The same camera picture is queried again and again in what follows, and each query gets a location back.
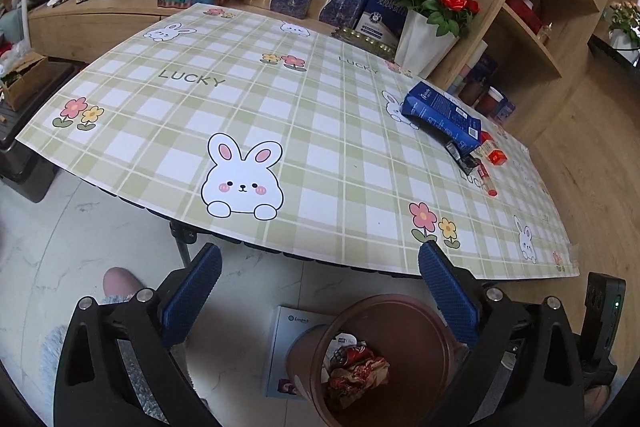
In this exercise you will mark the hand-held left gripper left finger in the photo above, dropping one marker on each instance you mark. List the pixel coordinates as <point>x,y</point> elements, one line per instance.
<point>192,292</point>

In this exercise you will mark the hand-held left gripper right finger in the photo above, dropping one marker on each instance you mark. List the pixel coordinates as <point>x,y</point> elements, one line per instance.
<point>447,292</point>

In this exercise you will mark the brown plastic bin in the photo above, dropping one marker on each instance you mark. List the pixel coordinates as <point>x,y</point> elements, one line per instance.
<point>410,322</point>

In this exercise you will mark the crushed red soda can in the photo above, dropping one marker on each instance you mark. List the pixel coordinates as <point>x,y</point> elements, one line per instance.
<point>350,351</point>

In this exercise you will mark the pile of brown snack wrappers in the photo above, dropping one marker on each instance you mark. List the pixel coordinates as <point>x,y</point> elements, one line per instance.
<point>360,374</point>

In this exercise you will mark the dark blue cardboard box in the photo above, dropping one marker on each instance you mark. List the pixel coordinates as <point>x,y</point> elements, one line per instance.
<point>440,112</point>

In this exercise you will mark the person's right hand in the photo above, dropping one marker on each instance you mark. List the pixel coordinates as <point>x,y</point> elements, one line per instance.
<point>596,399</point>

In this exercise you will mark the black metal table leg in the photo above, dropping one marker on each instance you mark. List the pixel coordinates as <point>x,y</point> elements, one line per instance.
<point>185,239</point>

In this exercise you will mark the white booklet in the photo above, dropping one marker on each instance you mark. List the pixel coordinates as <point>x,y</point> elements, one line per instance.
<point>285,347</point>

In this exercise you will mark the red tube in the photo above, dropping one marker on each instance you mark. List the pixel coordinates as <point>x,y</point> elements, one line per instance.
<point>486,181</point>

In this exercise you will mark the small black pack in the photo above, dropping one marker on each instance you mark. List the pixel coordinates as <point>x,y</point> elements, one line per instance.
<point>462,155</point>

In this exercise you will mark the red cigarette pack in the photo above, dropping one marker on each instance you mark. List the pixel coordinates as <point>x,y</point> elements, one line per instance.
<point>494,154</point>

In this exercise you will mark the small blue box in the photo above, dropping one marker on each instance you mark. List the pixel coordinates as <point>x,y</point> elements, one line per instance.
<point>506,111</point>

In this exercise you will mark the red cup with white lid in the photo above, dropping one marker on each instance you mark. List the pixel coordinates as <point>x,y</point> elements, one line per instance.
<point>492,103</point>

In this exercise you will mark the brown cup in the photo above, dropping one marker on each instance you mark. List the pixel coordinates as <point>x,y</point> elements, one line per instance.
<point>472,94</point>

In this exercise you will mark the green plaid bunny tablecloth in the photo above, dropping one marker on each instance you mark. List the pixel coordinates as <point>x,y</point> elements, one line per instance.
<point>325,132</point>

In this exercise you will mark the black stool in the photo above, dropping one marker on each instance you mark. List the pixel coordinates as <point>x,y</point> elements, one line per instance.
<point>30,147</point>

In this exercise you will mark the stack of pastel paper cups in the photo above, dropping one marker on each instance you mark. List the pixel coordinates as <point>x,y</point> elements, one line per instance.
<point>472,72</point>

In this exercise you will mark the white angular vase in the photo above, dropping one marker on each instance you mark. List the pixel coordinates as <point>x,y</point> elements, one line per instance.
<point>425,47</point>

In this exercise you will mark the gold foil capsule tray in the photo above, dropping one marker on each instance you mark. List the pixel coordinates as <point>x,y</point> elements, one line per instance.
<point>365,41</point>

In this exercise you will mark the blue and white box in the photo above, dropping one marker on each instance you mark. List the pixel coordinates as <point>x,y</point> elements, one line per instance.
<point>380,19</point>

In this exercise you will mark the wooden shelf unit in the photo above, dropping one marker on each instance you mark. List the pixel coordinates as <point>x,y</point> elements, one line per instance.
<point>565,32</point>

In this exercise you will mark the wooden sideboard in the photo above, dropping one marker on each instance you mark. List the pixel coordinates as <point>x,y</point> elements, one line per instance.
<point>100,22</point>

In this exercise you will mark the pink flowers in white vase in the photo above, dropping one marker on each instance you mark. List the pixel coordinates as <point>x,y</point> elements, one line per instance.
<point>625,24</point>

